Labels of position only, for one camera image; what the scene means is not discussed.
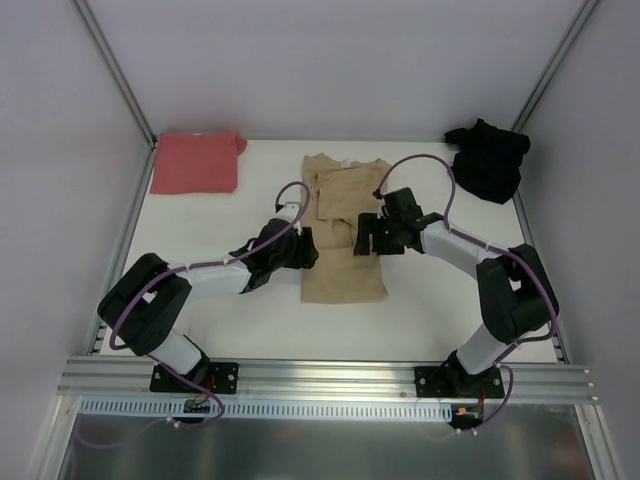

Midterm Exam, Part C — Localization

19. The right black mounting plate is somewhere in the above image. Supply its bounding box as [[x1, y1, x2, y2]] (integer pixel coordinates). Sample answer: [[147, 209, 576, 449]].
[[414, 364, 505, 399]]

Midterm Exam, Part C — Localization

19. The right aluminium frame post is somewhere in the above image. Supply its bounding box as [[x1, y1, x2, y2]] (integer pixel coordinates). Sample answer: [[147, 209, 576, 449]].
[[511, 0, 602, 133]]

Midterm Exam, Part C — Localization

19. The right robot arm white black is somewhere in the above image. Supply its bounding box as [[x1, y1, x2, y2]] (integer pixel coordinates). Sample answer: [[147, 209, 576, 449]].
[[353, 187, 559, 398]]

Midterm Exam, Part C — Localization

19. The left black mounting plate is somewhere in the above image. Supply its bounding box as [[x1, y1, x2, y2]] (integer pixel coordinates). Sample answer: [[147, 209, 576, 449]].
[[149, 358, 239, 395]]

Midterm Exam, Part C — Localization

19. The black t shirt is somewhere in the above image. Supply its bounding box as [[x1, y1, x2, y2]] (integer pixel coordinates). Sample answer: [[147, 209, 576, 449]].
[[444, 118, 531, 204]]

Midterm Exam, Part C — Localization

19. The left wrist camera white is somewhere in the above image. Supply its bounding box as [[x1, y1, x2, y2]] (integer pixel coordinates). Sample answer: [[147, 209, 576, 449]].
[[275, 202, 302, 232]]

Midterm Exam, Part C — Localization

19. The black mounting plate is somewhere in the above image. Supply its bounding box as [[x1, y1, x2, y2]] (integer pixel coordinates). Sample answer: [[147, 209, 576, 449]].
[[414, 364, 505, 399], [149, 358, 239, 395]]

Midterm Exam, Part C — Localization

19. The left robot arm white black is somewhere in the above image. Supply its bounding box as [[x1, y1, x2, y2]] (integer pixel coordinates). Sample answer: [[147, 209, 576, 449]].
[[97, 218, 319, 391]]

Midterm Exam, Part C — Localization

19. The aluminium frame post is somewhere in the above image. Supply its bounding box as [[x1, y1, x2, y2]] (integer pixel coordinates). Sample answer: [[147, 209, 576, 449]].
[[511, 0, 602, 133], [70, 0, 157, 147]]

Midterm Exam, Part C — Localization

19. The folded pink t shirt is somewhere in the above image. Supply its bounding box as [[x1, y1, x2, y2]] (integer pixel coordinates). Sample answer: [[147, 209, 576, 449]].
[[150, 132, 247, 195]]

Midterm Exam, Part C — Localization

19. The white slotted cable duct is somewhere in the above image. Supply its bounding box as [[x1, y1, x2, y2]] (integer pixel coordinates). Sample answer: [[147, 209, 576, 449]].
[[79, 397, 452, 423]]

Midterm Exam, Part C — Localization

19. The left aluminium frame post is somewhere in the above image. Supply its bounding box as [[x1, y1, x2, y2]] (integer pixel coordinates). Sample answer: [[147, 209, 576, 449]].
[[70, 0, 157, 147]]

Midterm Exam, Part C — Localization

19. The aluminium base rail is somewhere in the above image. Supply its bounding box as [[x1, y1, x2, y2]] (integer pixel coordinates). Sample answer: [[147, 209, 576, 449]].
[[57, 355, 600, 405]]

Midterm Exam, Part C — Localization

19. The beige t shirt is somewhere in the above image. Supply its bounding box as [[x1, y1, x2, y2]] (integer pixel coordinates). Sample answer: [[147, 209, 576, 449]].
[[302, 153, 390, 304]]

